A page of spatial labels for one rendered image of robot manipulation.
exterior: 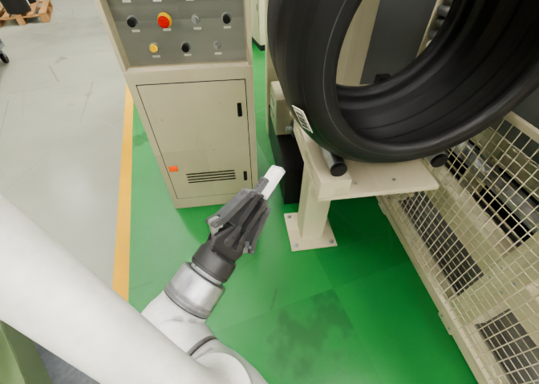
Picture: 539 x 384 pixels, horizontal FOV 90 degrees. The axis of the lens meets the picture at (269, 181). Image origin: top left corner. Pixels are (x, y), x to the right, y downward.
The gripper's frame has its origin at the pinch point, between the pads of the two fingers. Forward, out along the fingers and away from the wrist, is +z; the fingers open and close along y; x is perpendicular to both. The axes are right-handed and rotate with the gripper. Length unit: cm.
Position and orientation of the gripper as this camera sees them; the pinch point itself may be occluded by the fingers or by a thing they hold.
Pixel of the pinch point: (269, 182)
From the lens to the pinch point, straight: 53.4
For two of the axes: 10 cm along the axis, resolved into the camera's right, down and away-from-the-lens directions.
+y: 5.0, 5.6, 6.6
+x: 6.8, 2.3, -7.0
